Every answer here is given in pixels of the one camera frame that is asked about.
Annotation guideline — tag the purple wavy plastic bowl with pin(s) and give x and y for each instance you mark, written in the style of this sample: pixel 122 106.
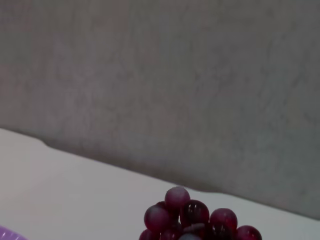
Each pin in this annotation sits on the purple wavy plastic bowl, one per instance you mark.
pixel 8 233

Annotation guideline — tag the dark red grape bunch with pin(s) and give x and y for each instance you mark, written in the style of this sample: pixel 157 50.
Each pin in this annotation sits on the dark red grape bunch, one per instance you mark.
pixel 197 220

